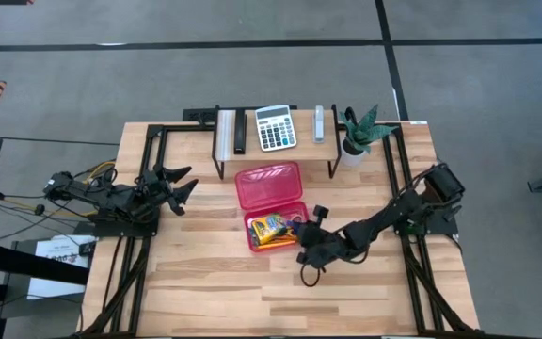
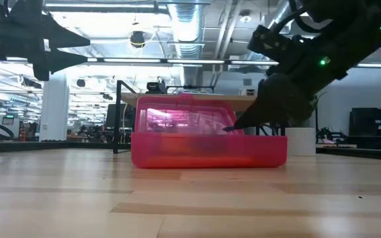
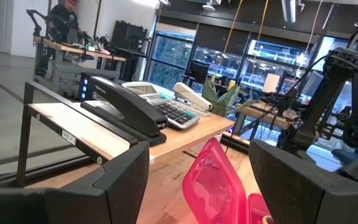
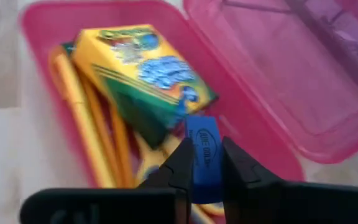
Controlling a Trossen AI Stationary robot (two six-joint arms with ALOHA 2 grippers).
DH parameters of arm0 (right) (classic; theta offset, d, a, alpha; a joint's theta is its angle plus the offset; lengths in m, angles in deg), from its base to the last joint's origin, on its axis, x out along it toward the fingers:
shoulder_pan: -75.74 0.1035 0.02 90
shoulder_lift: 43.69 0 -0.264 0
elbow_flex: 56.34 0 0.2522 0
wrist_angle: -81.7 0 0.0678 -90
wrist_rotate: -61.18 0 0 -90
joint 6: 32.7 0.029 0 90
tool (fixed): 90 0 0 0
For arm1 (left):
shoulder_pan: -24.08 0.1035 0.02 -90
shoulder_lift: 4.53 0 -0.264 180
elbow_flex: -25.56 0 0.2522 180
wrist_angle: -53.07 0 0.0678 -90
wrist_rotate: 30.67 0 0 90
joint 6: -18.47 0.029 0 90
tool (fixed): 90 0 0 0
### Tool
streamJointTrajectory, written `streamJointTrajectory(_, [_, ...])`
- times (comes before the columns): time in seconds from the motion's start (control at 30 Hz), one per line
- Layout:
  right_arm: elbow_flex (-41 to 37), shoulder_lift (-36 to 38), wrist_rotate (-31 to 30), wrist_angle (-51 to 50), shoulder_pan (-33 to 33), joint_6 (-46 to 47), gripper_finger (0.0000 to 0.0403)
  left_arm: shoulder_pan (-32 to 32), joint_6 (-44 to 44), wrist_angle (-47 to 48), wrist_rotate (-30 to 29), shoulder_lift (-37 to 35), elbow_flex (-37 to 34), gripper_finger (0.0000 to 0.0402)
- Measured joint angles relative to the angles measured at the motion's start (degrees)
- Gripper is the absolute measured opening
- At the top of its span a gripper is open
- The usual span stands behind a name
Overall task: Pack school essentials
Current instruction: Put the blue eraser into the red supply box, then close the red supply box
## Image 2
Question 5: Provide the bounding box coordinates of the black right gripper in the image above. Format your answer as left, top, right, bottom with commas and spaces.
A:
222, 73, 318, 133

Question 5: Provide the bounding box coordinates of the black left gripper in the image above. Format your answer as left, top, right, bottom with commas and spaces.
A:
0, 0, 91, 82

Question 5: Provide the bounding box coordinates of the pink translucent pencil box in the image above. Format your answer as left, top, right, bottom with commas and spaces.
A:
130, 93, 288, 170

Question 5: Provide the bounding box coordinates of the white column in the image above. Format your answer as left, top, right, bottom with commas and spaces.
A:
38, 72, 70, 143

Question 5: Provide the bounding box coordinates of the black monitor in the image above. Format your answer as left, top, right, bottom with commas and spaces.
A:
105, 103, 137, 130

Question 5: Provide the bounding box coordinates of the black bench edge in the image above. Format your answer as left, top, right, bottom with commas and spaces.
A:
316, 146, 381, 162

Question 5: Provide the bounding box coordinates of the black cabinet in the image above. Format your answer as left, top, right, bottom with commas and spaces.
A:
347, 106, 381, 151

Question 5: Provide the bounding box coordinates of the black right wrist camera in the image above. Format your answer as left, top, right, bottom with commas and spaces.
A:
247, 24, 300, 67

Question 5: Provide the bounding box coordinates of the black ceiling dome camera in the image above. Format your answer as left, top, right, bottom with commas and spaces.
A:
130, 30, 146, 48

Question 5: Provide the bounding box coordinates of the black camera on table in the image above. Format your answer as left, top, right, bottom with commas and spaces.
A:
146, 80, 168, 95

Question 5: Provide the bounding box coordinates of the silver spiral air duct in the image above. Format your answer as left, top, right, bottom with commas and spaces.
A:
167, 0, 205, 87

